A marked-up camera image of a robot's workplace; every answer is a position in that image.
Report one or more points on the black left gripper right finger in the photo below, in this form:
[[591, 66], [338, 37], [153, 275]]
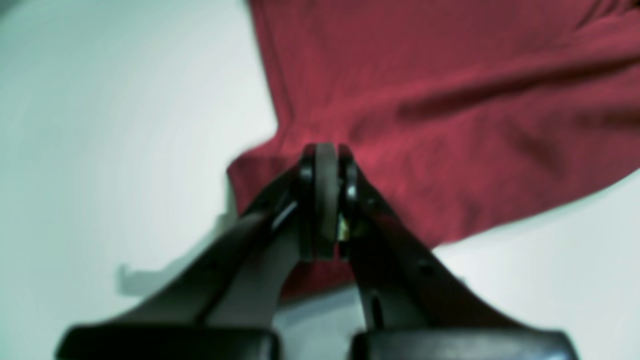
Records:
[[414, 307]]

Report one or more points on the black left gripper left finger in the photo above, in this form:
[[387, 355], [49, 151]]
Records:
[[221, 307]]

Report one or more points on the red long-sleeve T-shirt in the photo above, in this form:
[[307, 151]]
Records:
[[464, 114]]

